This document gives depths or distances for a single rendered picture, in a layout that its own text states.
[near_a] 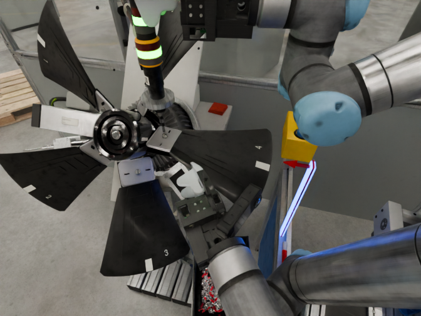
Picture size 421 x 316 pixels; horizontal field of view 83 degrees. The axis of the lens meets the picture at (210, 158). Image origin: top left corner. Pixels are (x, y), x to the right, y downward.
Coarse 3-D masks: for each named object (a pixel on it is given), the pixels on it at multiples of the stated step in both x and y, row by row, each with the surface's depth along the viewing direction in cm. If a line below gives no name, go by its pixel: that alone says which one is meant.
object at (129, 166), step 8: (136, 160) 61; (144, 160) 62; (120, 168) 58; (128, 168) 60; (136, 168) 61; (144, 168) 62; (152, 168) 63; (120, 176) 58; (128, 176) 59; (136, 176) 61; (144, 176) 62; (152, 176) 63; (128, 184) 59
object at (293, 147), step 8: (288, 112) 86; (288, 120) 82; (288, 128) 80; (296, 128) 79; (288, 136) 77; (296, 136) 76; (288, 144) 77; (296, 144) 77; (304, 144) 76; (312, 144) 75; (288, 152) 80; (296, 152) 79; (304, 152) 78; (312, 152) 77; (304, 160) 80
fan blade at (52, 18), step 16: (48, 0) 54; (48, 16) 56; (48, 32) 58; (64, 32) 55; (48, 48) 61; (64, 48) 57; (64, 64) 59; (80, 64) 56; (64, 80) 65; (80, 80) 59; (80, 96) 66
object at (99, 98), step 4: (96, 92) 57; (96, 96) 59; (100, 96) 57; (96, 100) 61; (100, 100) 59; (104, 100) 57; (100, 104) 61; (108, 104) 57; (100, 108) 63; (108, 108) 59; (112, 108) 57
